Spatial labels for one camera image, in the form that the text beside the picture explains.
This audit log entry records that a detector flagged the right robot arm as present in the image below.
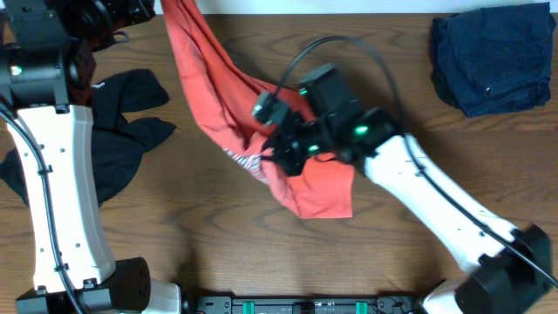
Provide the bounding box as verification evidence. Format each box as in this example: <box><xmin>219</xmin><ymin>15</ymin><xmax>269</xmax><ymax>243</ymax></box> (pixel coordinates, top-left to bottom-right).
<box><xmin>253</xmin><ymin>64</ymin><xmax>557</xmax><ymax>313</ymax></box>

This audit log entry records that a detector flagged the black t-shirt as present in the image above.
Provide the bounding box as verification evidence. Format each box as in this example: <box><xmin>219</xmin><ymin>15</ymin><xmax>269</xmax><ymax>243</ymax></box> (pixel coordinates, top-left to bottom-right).
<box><xmin>0</xmin><ymin>68</ymin><xmax>177</xmax><ymax>208</ymax></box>

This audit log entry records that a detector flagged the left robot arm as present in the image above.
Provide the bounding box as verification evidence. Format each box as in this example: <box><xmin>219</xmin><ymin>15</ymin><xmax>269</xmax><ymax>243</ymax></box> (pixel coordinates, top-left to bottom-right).
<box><xmin>1</xmin><ymin>0</ymin><xmax>182</xmax><ymax>314</ymax></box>

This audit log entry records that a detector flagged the folded navy blue garment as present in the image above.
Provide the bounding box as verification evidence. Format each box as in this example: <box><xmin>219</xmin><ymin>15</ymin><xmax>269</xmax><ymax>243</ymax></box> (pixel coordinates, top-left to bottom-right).
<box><xmin>430</xmin><ymin>3</ymin><xmax>557</xmax><ymax>118</ymax></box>

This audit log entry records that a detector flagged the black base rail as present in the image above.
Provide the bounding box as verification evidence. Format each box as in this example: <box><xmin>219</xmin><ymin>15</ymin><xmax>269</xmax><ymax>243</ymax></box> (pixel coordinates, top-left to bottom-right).
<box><xmin>184</xmin><ymin>295</ymin><xmax>417</xmax><ymax>314</ymax></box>

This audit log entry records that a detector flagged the red printed t-shirt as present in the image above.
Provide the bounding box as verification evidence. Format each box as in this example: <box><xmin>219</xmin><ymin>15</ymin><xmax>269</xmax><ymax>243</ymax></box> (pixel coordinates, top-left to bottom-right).
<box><xmin>161</xmin><ymin>0</ymin><xmax>355</xmax><ymax>219</ymax></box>

